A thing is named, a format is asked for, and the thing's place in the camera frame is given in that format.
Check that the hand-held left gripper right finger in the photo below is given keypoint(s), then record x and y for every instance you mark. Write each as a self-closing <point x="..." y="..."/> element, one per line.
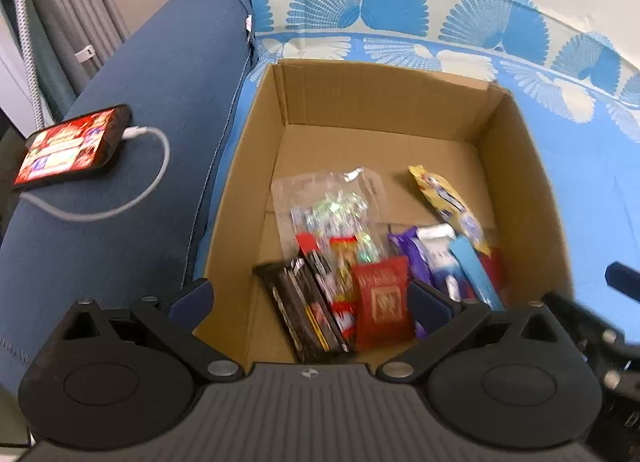
<point x="430" y="307"/>

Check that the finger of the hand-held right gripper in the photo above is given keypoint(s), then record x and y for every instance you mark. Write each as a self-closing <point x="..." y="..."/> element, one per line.
<point x="625" y="282"/>
<point x="575" y="314"/>

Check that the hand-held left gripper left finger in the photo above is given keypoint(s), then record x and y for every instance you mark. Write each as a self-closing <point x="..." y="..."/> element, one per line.
<point x="192" y="304"/>

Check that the long purple white stick packet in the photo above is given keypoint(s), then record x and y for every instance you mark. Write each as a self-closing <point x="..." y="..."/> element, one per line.
<point x="442" y="262"/>

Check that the square red snack packet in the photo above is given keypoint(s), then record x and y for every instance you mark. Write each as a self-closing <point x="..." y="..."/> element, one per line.
<point x="382" y="304"/>

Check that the purple snack packet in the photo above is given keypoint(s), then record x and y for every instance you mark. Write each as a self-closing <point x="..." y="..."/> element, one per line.
<point x="415" y="252"/>

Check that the light blue strip packet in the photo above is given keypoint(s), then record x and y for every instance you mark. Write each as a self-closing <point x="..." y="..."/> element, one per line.
<point x="475" y="272"/>

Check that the red snack pouch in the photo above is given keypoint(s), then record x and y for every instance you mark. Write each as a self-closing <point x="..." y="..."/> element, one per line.
<point x="492" y="272"/>

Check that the small clear candy bar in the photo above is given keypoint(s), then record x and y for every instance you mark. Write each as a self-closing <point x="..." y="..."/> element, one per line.
<point x="345" y="267"/>

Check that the yellow wafer packet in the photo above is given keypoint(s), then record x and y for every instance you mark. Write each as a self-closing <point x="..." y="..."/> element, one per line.
<point x="445" y="202"/>

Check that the dark brown chocolate bar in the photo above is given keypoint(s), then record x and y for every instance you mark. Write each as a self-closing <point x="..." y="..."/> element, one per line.
<point x="300" y="312"/>

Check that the thin red snack bar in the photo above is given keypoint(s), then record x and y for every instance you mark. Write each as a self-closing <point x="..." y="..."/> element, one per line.
<point x="320" y="272"/>

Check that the clear bag of candies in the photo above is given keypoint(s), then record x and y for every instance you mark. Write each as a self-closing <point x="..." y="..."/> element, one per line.
<point x="325" y="202"/>

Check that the cardboard box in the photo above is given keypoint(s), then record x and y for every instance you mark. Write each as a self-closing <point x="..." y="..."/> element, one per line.
<point x="380" y="117"/>

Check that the black smartphone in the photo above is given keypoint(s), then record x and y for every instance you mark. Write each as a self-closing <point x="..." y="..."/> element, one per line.
<point x="70" y="147"/>

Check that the blue sofa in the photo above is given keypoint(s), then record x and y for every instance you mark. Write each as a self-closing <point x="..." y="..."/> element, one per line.
<point x="125" y="92"/>

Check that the white curtain clip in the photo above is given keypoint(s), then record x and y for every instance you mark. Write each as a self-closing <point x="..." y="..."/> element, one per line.
<point x="85" y="53"/>

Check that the teal curtain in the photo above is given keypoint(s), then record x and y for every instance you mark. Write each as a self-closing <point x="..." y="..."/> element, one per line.
<point x="42" y="52"/>

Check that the fan-print blue sheet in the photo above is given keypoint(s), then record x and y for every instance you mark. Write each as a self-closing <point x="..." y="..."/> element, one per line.
<point x="450" y="2"/>

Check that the white window frame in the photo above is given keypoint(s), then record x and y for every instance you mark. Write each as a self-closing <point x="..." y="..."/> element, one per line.
<point x="10" y="87"/>

